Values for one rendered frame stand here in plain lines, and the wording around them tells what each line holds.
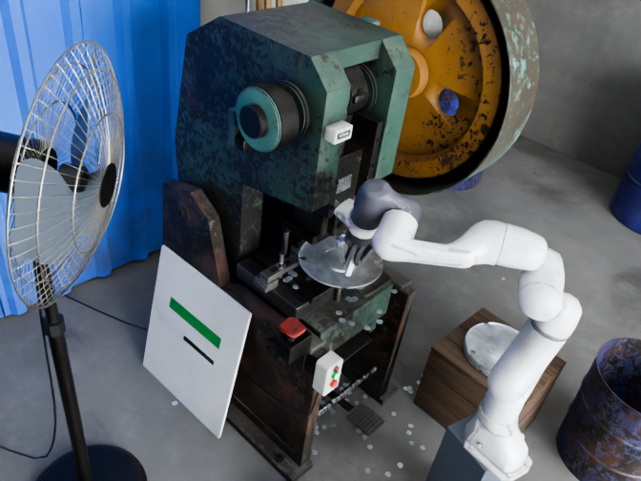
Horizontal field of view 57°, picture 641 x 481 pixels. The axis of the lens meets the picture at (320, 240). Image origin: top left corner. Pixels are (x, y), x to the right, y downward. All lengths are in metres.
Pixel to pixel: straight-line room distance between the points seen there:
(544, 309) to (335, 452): 1.20
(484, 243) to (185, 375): 1.41
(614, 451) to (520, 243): 1.21
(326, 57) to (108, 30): 1.22
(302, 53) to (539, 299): 0.85
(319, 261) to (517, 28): 0.93
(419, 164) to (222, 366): 1.02
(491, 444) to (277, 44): 1.33
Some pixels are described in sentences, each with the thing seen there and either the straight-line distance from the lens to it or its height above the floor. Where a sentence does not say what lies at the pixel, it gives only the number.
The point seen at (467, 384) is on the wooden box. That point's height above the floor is 0.30.
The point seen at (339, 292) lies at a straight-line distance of 2.02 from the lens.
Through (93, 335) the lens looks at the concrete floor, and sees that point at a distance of 2.85.
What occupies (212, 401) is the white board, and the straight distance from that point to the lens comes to 2.39.
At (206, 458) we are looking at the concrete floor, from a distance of 2.40.
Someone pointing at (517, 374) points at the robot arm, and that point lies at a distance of 1.73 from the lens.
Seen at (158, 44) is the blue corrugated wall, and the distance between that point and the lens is 2.76.
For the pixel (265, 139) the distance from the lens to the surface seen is 1.59.
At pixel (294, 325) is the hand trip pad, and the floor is 0.76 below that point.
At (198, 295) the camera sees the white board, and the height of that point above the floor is 0.51.
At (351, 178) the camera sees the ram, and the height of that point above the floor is 1.07.
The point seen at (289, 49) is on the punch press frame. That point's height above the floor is 1.50.
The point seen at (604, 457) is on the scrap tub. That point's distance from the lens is 2.58.
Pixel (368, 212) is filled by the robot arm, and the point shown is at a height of 1.20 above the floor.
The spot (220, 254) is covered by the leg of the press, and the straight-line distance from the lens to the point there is 2.11.
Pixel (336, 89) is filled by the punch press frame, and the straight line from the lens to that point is 1.58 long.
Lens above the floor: 2.02
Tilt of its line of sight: 36 degrees down
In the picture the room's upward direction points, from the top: 9 degrees clockwise
